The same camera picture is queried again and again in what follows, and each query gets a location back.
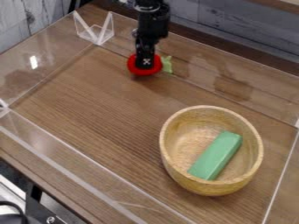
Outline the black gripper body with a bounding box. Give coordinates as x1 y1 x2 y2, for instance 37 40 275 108
133 0 170 46

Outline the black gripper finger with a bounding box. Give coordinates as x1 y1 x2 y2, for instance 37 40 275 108
134 44 154 70

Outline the red plush strawberry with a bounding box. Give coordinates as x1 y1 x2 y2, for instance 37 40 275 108
126 54 173 76

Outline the wooden bowl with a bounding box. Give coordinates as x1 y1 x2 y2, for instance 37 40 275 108
158 105 264 196

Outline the green rectangular block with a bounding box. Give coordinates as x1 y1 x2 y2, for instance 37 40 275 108
186 131 242 180

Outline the clear acrylic enclosure wall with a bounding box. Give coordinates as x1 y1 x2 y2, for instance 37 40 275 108
0 7 299 224

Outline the black metal table frame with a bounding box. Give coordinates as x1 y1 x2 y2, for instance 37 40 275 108
25 184 80 224

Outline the black cable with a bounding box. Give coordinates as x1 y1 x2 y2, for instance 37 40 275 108
0 200 30 224

